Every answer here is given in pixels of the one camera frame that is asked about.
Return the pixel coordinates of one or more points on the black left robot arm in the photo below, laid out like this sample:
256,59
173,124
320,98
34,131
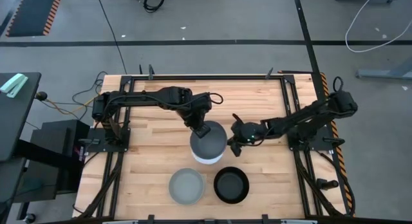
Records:
145,98

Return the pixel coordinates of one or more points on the white bowl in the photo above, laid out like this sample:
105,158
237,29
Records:
206,161

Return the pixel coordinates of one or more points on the black side desk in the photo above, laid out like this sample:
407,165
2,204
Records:
16,121

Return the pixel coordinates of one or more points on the light grey bowl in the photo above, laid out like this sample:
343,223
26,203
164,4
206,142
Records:
186,186

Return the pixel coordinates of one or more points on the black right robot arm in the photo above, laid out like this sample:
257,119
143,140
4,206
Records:
305,117

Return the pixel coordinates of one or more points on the black bowl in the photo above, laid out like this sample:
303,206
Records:
231,185

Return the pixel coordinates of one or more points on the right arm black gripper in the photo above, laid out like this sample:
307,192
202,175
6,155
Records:
246,132

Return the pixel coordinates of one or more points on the orange black hazard tape strip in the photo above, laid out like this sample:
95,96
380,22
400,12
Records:
336,134

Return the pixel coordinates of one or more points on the black caster wheel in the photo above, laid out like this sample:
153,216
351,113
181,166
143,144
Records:
29,218

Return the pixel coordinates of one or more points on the black aluminium table frame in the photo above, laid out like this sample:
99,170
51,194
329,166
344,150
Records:
209,78

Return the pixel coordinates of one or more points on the black computer case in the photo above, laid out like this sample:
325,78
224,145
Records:
58,153

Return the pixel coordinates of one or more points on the mint green stapler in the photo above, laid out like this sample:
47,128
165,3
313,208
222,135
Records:
14,84

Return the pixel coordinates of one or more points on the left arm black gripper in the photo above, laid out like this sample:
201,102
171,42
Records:
194,116

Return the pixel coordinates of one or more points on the black mat with hazard stripes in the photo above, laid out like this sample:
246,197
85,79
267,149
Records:
30,13

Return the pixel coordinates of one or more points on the grey and white cup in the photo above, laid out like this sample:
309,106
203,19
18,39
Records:
212,143

